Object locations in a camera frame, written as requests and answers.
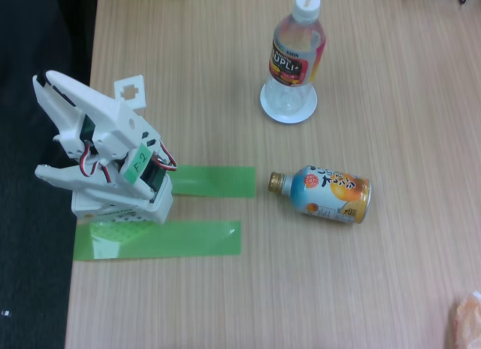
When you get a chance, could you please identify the orange juice bottle can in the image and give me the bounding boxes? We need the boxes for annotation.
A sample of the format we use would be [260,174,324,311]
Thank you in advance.
[268,164,372,225]

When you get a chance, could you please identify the green tape strip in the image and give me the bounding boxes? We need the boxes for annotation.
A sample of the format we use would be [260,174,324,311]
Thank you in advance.
[171,164,257,199]
[72,220,242,262]

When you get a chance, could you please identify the white round plate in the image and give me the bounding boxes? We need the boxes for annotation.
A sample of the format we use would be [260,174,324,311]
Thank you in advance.
[259,83,319,124]

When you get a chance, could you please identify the red white black servo cable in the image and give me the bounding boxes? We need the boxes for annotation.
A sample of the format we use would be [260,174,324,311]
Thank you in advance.
[152,141,178,172]
[79,141,114,185]

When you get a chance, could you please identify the orange plastic bag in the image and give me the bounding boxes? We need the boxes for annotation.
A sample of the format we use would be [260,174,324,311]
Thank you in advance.
[449,290,481,349]

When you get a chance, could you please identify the clear plastic bottle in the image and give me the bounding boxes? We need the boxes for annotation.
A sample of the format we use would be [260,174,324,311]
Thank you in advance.
[262,0,327,115]

